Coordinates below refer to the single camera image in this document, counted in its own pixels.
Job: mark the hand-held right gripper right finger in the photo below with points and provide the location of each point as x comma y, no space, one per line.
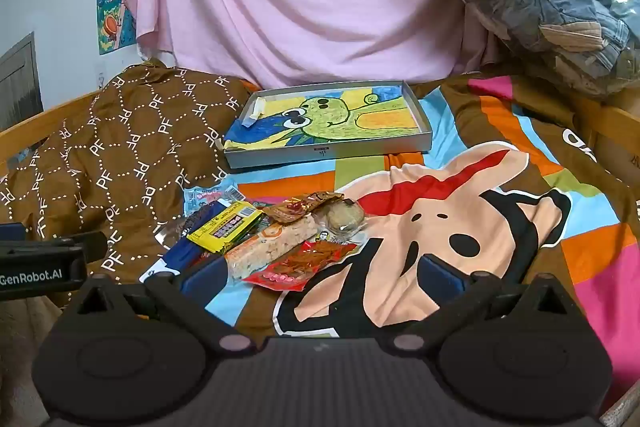
440,276

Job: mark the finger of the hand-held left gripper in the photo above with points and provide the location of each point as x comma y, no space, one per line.
85,244

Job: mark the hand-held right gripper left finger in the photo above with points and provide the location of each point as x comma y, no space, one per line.
200,279

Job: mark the dark blue snack packet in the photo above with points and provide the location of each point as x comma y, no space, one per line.
182,254

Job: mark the yellow snack packet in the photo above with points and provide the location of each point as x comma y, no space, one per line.
225,229

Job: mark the clear rice cracker bar packet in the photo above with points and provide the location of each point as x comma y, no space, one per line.
270,247

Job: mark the light blue candy packet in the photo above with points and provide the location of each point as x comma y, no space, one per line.
210,196

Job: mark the red snack packet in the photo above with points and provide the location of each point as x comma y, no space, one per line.
300,268

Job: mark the clear pastry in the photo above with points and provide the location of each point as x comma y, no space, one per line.
342,219

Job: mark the brown snack packet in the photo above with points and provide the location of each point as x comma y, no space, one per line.
295,207

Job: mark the grey tray with cartoon drawing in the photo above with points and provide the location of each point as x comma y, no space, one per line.
350,117

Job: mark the beige cloth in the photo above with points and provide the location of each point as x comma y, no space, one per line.
25,357

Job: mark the colourful printed blanket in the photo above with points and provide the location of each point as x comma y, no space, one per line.
500,207

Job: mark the brown patterned quilt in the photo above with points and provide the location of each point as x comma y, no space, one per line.
125,132

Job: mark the white paper strip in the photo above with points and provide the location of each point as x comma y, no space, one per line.
259,108

